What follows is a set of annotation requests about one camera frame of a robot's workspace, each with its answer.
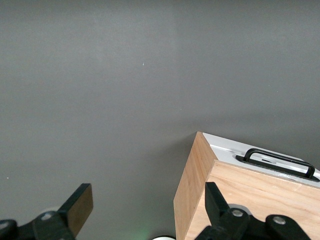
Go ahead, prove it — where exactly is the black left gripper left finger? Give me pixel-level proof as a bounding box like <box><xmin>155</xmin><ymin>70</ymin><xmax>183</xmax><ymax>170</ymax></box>
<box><xmin>0</xmin><ymin>183</ymin><xmax>94</xmax><ymax>240</ymax></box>

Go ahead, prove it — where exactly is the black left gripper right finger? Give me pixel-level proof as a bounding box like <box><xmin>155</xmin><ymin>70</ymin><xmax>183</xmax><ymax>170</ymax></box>
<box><xmin>197</xmin><ymin>181</ymin><xmax>311</xmax><ymax>240</ymax></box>

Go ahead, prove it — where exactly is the black metal drawer handle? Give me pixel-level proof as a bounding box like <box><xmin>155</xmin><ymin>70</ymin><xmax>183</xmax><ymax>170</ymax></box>
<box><xmin>234</xmin><ymin>148</ymin><xmax>320</xmax><ymax>182</ymax></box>

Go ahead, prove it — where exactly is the light wooden drawer cabinet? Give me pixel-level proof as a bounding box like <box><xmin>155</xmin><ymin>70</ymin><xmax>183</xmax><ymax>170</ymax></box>
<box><xmin>173</xmin><ymin>131</ymin><xmax>320</xmax><ymax>240</ymax></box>

